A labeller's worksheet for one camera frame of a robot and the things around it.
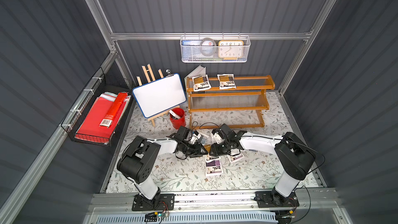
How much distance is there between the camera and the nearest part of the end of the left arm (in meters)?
0.78

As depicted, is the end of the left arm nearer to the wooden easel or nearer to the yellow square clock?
the wooden easel

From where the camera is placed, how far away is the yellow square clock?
89 cm
